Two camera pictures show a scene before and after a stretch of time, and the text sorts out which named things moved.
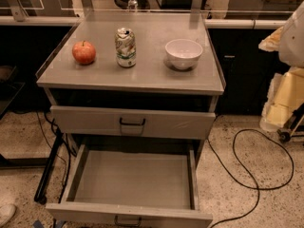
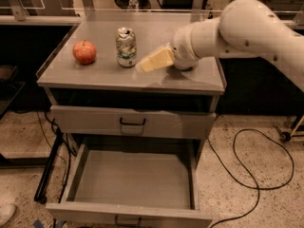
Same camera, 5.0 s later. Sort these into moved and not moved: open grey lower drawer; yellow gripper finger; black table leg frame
Moved: yellow gripper finger
Not moved: open grey lower drawer; black table leg frame
